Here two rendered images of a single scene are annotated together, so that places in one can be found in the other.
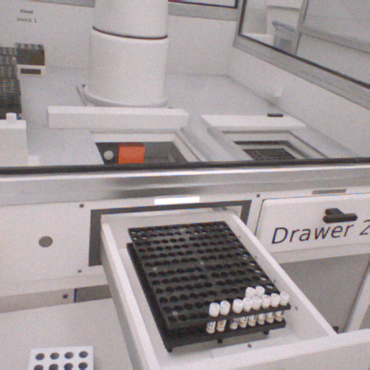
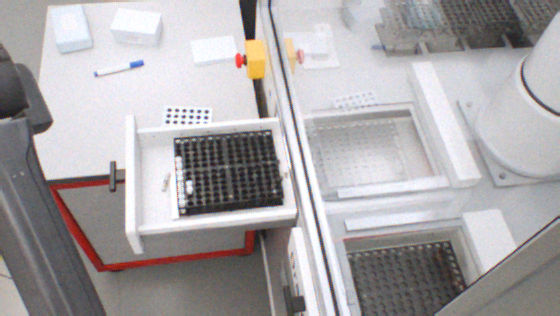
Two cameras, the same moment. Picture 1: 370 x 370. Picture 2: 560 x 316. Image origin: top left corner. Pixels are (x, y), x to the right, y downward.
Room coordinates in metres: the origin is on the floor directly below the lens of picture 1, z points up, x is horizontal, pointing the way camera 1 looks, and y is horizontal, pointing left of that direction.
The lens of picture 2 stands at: (0.72, -0.57, 1.80)
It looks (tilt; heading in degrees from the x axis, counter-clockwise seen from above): 58 degrees down; 99
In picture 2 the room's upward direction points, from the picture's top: 6 degrees clockwise
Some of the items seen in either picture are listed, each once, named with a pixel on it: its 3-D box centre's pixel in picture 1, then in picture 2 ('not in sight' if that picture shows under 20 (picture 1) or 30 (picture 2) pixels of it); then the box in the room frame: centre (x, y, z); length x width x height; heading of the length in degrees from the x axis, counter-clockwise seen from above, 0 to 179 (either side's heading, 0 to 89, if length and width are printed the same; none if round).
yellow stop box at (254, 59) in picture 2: not in sight; (253, 59); (0.52, 0.30, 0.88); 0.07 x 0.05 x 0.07; 113
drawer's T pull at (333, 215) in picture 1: (336, 215); (295, 304); (0.76, -0.30, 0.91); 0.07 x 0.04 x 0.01; 113
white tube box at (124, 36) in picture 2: not in sight; (137, 27); (0.14, 0.40, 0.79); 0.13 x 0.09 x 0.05; 8
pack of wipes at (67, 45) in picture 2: not in sight; (71, 27); (-0.04, 0.35, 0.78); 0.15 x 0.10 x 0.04; 124
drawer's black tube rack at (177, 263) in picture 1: (198, 280); (227, 174); (0.55, -0.04, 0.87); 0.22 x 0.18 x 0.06; 23
